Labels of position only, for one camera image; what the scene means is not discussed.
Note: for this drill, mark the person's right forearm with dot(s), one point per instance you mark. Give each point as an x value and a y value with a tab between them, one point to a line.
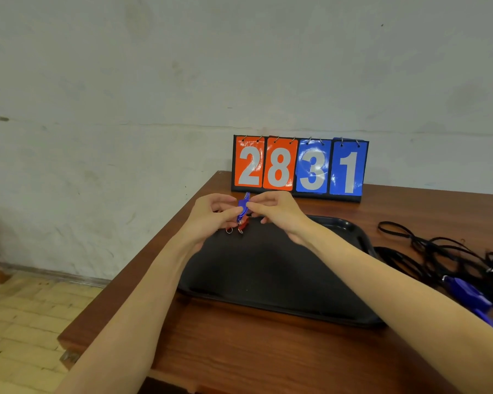
394	299

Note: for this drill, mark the person's right hand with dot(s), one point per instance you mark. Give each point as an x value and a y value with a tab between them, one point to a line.
283	211

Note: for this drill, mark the orange and blue flip scoreboard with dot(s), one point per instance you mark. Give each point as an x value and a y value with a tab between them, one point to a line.
300	168

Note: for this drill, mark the black plastic tray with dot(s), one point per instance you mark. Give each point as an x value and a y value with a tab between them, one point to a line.
263	274

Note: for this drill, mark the person's left forearm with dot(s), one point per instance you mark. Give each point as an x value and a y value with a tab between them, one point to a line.
123	324

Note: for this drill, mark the person's left hand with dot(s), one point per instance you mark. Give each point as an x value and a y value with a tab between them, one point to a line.
207	219

